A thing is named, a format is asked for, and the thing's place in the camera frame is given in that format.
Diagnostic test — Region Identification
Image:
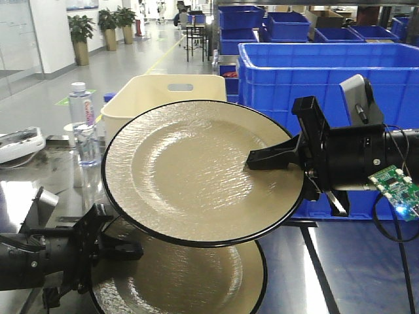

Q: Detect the white device on table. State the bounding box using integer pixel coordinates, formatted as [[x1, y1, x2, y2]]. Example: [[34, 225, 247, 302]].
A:
[[1, 127, 46, 164]]

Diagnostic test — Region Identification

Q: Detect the clear water bottle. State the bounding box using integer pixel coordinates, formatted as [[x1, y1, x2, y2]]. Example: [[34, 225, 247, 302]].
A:
[[68, 82, 101, 167]]

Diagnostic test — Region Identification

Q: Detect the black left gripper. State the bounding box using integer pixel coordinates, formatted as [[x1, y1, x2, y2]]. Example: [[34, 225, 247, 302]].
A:
[[19, 203, 143, 307]]

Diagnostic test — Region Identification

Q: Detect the beige plate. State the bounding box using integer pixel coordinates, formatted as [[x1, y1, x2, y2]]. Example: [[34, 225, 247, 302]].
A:
[[90, 218, 268, 313], [101, 100, 304, 247]]

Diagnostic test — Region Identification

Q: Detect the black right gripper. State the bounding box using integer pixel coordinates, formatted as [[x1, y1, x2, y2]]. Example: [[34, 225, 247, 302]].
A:
[[246, 96, 389, 217]]

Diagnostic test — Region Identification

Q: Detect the potted plant gold vase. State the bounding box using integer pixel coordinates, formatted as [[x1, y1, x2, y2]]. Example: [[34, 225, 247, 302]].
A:
[[67, 15, 94, 66]]

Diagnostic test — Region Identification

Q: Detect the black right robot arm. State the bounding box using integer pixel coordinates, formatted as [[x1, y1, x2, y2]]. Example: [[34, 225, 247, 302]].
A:
[[246, 96, 418, 217]]

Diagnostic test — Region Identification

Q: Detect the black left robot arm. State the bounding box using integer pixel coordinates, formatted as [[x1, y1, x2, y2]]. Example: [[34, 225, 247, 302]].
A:
[[1, 204, 143, 309]]

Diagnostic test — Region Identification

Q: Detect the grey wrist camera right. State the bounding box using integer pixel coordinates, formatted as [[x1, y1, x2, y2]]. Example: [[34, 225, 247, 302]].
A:
[[340, 74, 384, 126]]

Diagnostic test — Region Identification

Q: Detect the cream plastic bin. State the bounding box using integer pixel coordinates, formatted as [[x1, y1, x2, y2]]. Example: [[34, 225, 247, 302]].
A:
[[101, 75, 227, 143]]

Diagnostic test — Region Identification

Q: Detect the large blue crate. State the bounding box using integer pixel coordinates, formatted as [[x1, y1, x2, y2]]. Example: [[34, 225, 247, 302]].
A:
[[237, 41, 419, 220]]

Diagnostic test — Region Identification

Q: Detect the green circuit board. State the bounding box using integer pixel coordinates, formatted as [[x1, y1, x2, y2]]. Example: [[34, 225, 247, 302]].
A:
[[368, 165, 418, 221]]

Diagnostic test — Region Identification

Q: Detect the black usb cable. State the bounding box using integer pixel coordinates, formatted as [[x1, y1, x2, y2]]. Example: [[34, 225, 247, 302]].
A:
[[373, 192, 416, 314]]

